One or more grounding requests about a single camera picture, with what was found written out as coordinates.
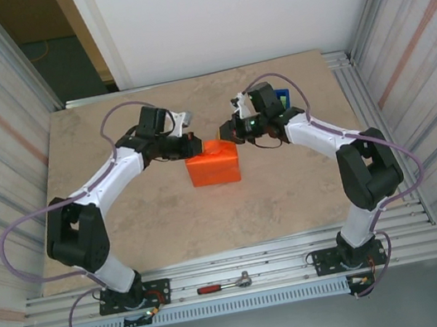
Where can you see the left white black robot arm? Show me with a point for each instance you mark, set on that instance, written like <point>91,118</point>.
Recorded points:
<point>111,177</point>

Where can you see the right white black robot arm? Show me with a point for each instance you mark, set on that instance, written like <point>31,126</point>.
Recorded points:
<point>314,130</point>

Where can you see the green tape roll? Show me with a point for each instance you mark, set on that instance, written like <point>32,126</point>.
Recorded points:
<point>283,99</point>

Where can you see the blue tape dispenser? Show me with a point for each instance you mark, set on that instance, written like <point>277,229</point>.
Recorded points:
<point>287,91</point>

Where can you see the wooden door jamb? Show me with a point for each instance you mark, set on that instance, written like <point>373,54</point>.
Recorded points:
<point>84,35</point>

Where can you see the long aluminium cross rail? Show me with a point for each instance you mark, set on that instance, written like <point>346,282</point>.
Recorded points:
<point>335,56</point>

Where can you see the aluminium side rail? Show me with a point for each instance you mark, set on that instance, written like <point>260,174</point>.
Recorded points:
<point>360,97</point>

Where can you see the wide aluminium rail bed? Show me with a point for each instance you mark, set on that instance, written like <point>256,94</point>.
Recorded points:
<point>281,262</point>

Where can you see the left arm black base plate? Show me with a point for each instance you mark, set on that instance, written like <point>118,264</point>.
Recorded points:
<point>159,286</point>

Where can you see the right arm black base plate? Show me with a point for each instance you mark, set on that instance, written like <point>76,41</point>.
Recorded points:
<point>327,258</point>

